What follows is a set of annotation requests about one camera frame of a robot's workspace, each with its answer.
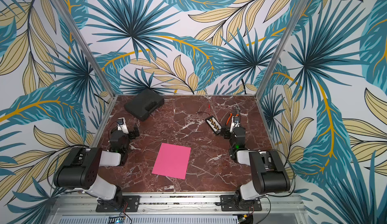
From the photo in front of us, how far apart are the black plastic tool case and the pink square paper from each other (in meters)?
0.25

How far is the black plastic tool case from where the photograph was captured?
1052mm

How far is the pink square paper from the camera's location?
85 centimetres
